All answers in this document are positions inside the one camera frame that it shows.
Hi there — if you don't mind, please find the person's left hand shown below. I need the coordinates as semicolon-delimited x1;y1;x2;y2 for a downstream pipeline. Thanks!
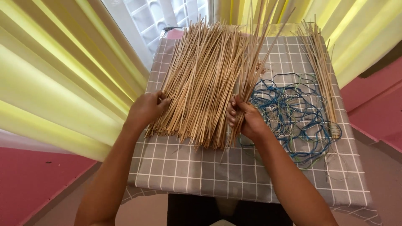
126;91;171;130

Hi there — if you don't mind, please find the person's right hand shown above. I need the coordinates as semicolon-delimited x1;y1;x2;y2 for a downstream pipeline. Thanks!
226;94;271;141

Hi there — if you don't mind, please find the bunch of thin sticks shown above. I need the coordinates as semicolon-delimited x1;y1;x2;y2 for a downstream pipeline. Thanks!
219;0;296;164

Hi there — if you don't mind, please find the pile of loose broom sticks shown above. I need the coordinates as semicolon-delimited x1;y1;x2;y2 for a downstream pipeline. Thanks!
145;15;261;150

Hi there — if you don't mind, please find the white sheer curtain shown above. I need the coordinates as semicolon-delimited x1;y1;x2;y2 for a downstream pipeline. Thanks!
101;0;154;71

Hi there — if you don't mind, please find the white window grille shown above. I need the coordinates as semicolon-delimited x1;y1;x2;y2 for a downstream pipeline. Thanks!
123;0;209;52

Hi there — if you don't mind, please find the yellow curtain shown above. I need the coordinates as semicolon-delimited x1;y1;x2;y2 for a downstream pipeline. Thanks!
0;0;150;162

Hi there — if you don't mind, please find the grey checked tablecloth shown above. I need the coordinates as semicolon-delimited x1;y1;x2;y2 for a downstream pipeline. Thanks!
121;35;382;225

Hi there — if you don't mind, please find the tied stick bundle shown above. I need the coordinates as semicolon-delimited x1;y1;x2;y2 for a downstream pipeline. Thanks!
292;19;342;139

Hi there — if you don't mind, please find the tangled blue green string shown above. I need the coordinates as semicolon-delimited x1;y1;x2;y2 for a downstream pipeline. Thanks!
239;73;342;171

